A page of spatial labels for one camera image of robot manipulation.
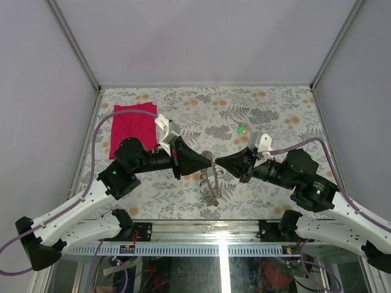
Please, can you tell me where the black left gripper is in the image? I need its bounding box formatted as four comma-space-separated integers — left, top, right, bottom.
134, 137, 214, 181

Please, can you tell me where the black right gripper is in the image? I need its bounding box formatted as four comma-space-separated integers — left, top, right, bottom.
214, 145, 296, 190

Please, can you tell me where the grey metal key organiser ring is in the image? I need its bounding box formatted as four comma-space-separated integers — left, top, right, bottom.
197, 150, 225, 207

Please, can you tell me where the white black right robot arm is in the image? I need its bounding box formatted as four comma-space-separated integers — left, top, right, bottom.
215, 148, 390, 273

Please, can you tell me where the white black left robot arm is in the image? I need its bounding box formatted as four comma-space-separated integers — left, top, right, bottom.
15, 137, 211, 271

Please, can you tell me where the green tagged key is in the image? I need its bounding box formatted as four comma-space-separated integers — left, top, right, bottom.
235, 121, 252, 134

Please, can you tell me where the red folded cloth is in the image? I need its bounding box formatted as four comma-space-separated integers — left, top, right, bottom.
109, 113, 158, 159

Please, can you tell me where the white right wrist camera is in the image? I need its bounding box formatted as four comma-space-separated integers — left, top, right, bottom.
247, 132, 272, 159

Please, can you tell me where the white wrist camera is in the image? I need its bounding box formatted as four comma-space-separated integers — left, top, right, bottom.
247, 132, 272, 159
155, 114, 180, 156

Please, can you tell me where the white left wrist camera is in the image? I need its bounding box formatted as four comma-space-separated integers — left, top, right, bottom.
155, 114, 180, 156

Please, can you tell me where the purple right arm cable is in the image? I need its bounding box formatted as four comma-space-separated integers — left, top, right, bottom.
270, 137, 391, 231

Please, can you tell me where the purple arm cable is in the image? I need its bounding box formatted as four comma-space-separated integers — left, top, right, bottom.
270, 137, 391, 231
0, 110, 159, 275

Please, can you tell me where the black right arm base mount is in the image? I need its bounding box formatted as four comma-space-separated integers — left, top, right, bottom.
256, 220, 297, 243

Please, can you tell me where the aluminium front rail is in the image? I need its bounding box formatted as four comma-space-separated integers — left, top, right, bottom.
47, 219, 375, 244

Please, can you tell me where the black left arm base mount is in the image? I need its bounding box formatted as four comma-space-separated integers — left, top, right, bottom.
119, 222, 153, 242

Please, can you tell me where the white slotted cable duct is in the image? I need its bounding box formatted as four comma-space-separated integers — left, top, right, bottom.
99, 244, 302, 256

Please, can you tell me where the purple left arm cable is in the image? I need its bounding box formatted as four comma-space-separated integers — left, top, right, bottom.
0, 110, 159, 275

